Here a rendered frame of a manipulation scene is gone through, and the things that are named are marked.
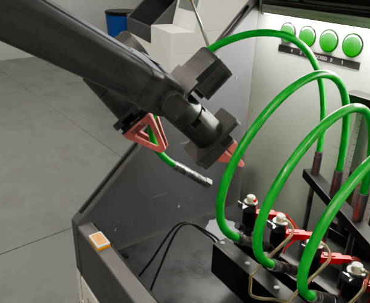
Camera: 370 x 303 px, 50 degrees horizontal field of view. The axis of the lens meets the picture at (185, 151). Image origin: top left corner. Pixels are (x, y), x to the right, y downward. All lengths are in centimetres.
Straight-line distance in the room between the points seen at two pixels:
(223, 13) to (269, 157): 268
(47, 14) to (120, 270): 59
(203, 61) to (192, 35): 300
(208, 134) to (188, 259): 49
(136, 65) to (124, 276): 48
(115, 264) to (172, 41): 283
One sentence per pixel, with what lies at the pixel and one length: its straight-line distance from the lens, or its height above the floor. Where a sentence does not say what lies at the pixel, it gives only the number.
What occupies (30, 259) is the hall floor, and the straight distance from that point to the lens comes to 248.
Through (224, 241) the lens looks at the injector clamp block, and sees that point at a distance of 90.
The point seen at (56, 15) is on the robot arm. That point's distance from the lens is 43.
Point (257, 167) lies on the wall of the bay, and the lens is 121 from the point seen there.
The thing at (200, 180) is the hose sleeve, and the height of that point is 112.
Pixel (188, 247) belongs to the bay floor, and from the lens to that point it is 111.
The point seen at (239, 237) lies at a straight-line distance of 70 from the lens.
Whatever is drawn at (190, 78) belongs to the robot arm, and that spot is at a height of 137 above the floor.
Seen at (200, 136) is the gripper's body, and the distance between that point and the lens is 66.
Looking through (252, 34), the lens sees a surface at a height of 141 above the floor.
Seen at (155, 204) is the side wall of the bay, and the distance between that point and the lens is 110.
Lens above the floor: 153
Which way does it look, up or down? 25 degrees down
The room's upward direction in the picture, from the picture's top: 2 degrees clockwise
